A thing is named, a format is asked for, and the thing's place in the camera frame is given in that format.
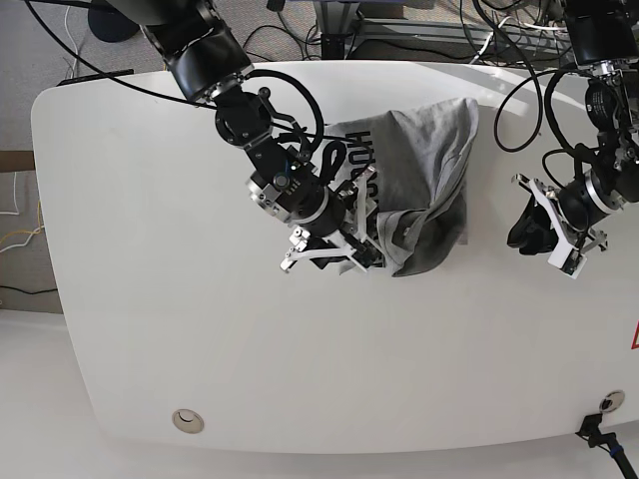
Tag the grey T-shirt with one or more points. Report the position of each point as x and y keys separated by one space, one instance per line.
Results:
x=420 y=157

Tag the round table grommet right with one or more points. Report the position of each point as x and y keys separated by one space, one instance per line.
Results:
x=612 y=401

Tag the black clamp with cable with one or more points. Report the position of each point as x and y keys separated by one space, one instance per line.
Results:
x=590 y=432

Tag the red warning sticker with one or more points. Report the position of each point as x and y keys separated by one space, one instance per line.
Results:
x=635 y=338

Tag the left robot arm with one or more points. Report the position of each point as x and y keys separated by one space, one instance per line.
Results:
x=605 y=177

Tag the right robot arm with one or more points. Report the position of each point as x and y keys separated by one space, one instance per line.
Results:
x=296 y=172

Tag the round table grommet left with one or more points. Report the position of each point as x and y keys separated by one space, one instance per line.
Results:
x=188 y=421

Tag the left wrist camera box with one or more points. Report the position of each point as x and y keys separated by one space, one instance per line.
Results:
x=567 y=259

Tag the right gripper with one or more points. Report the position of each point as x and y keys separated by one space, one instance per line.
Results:
x=341 y=230

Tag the black flat floor device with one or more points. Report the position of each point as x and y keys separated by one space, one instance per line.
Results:
x=94 y=77

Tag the round table grommet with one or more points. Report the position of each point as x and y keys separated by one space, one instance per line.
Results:
x=612 y=401
x=188 y=421

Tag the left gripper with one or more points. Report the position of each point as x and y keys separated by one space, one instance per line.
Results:
x=582 y=204

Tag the dark round stand base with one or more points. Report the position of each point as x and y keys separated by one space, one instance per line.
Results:
x=111 y=27

